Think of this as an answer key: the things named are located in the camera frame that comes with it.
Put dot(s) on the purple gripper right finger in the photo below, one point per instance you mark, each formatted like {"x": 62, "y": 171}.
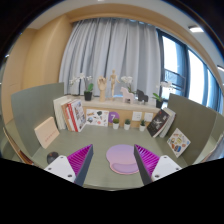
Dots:
{"x": 151, "y": 166}

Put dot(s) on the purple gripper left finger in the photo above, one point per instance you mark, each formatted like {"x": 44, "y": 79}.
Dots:
{"x": 74, "y": 167}

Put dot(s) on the black computer mouse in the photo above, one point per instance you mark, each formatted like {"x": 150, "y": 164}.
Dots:
{"x": 51, "y": 157}

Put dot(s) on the pink purple mouse pad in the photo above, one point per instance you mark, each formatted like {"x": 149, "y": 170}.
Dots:
{"x": 122, "y": 160}

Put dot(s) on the colourful sticker book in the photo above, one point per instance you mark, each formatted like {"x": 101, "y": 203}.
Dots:
{"x": 178, "y": 142}

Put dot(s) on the small potted plant right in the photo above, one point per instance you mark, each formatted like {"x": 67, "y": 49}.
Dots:
{"x": 142, "y": 125}

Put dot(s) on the small potted plant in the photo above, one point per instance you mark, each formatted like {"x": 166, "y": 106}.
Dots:
{"x": 142, "y": 125}
{"x": 115, "y": 123}
{"x": 127, "y": 124}

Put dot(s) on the white book stack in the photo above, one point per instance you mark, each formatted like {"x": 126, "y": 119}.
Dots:
{"x": 60, "y": 105}

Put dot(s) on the red white book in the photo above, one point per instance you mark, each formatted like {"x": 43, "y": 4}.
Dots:
{"x": 77, "y": 114}

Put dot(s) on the black cover book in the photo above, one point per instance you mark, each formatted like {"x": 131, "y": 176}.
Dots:
{"x": 158, "y": 123}

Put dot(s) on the small potted plant middle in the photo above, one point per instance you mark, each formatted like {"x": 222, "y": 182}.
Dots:
{"x": 127, "y": 124}

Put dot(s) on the white card on shelf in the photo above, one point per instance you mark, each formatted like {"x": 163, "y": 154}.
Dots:
{"x": 136, "y": 116}

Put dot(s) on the colourful illustrated card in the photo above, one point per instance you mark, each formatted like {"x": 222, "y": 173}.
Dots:
{"x": 97, "y": 117}

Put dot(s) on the wooden shelf ledge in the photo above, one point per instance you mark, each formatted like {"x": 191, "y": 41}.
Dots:
{"x": 125, "y": 110}

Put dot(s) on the small potted plant left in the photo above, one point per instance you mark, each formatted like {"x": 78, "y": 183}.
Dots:
{"x": 115, "y": 123}

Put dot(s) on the white book behind black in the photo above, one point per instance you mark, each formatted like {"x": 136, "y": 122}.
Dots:
{"x": 169, "y": 122}

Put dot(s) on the purple number seven card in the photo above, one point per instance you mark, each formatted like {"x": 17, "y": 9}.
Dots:
{"x": 113, "y": 115}

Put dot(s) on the grey right desk divider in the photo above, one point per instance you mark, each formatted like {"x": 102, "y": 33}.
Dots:
{"x": 201, "y": 125}

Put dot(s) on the grey desk divider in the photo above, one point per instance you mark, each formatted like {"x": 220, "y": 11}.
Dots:
{"x": 201, "y": 125}
{"x": 30, "y": 108}

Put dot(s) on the black wooden horse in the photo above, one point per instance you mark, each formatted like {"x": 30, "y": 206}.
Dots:
{"x": 141, "y": 96}

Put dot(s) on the grey left desk divider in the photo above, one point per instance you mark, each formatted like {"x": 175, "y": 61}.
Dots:
{"x": 30, "y": 108}

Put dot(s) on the white wooden horse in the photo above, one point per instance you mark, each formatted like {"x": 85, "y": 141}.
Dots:
{"x": 127, "y": 95}

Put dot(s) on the white orchid black pot left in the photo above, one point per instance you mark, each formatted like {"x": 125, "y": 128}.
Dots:
{"x": 87, "y": 83}

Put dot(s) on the white orchid right pot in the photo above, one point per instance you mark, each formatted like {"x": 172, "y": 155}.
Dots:
{"x": 159, "y": 99}

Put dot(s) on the wooden hand model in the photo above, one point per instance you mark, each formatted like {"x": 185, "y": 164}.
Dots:
{"x": 102, "y": 84}

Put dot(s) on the white orchid middle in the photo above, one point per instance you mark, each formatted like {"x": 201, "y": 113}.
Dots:
{"x": 128, "y": 81}

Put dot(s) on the wooden mannequin figure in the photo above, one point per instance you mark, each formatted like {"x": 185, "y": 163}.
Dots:
{"x": 113, "y": 79}

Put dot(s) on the grey curtain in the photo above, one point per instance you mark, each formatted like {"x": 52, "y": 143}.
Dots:
{"x": 107, "y": 46}

